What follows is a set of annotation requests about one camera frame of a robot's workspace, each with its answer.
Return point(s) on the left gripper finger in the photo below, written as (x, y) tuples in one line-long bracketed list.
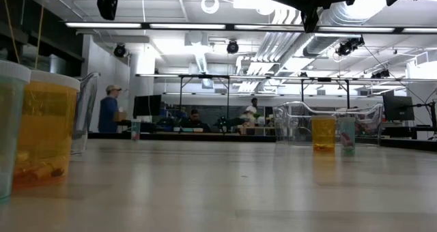
[(107, 5)]

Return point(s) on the orange pill bottle white cap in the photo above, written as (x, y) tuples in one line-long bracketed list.
[(46, 129), (323, 134)]

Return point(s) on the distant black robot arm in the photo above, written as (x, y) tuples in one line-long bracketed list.
[(223, 123)]

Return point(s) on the black monitor on arm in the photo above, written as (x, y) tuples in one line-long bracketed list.
[(397, 107)]

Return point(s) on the clear plastic bin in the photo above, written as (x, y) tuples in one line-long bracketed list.
[(290, 123), (87, 116)]

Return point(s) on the long ceiling light strip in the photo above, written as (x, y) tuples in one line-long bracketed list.
[(112, 25)]

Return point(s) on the black ceiling spotlight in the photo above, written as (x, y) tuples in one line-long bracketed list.
[(119, 50), (232, 47)]

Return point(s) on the person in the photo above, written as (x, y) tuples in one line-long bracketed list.
[(251, 109), (108, 112), (194, 121)]

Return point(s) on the black computer monitor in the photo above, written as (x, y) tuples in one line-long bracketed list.
[(147, 105)]

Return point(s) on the small cardboard box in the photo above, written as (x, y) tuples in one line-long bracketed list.
[(120, 116)]

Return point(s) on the black ceiling camera cluster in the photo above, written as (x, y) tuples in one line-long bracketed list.
[(380, 74), (348, 47)]

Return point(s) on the distant black workstation frame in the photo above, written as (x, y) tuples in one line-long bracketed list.
[(228, 99)]

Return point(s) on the black metal table frame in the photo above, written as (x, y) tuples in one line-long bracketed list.
[(205, 136)]

